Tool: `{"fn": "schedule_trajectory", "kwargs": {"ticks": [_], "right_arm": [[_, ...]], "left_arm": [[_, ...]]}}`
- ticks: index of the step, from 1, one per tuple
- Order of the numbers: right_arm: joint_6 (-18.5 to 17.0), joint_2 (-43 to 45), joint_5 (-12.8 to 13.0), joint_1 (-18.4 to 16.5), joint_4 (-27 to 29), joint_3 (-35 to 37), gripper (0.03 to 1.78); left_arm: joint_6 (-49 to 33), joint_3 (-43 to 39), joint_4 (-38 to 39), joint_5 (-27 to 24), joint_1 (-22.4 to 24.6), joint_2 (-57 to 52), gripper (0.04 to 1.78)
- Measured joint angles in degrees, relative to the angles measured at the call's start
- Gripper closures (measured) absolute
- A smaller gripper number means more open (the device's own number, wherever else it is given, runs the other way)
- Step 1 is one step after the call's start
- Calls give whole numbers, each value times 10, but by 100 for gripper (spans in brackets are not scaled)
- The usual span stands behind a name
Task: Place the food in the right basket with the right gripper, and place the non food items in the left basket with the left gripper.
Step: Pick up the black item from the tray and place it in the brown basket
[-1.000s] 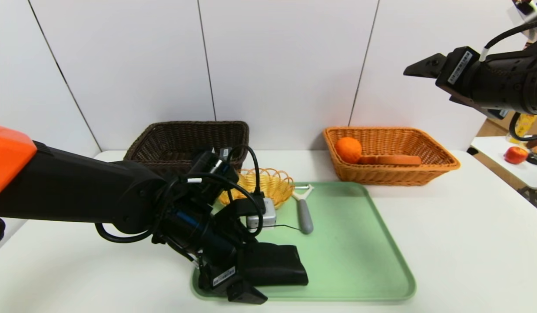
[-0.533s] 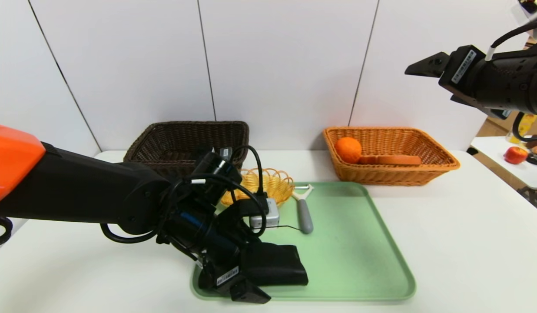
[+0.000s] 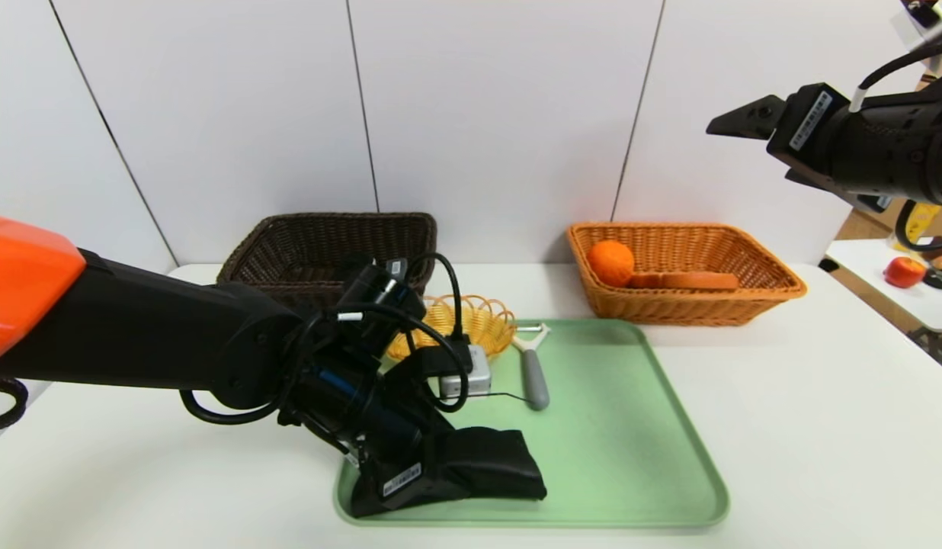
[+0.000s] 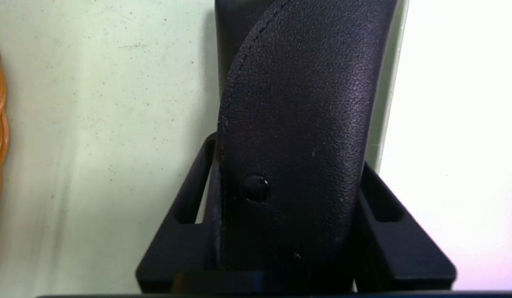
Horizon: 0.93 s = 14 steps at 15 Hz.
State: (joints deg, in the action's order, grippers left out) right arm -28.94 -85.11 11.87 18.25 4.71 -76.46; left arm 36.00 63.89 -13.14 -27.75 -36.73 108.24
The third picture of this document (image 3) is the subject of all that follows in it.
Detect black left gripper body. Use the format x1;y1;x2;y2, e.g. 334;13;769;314
358;394;444;510

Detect black cloth pouch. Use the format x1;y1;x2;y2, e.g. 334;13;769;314
349;427;548;519

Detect grey handled peeler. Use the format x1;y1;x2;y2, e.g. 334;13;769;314
511;323;552;413

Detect orange fruit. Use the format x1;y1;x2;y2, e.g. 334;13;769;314
588;239;636;288

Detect toy bread slice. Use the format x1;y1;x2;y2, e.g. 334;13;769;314
627;271;742;291

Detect small yellow wicker basket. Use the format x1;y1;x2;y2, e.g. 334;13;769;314
387;295;517;363

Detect dark brown wicker basket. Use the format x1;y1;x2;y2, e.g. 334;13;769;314
216;212;439;307

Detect orange wicker basket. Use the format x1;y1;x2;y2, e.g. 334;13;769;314
566;222;809;327

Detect light green plastic tray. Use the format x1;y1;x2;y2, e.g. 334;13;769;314
335;318;729;528

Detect white side table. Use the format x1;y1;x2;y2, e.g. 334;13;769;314
816;239;942;380

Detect wooden cabinet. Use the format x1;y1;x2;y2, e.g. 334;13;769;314
833;204;942;243

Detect red apple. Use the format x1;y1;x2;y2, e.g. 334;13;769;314
883;258;926;291

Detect yellow drink carton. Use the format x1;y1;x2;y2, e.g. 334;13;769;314
908;203;942;242

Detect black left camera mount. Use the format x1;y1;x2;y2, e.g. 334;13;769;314
387;345;473;416

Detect black left camera cable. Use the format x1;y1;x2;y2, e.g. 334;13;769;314
406;253;466;345

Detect black left shoulder cable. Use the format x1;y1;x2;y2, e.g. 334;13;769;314
0;377;28;432

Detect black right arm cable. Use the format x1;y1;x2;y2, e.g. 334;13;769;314
851;30;942;254

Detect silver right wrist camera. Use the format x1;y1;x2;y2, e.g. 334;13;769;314
890;0;942;48

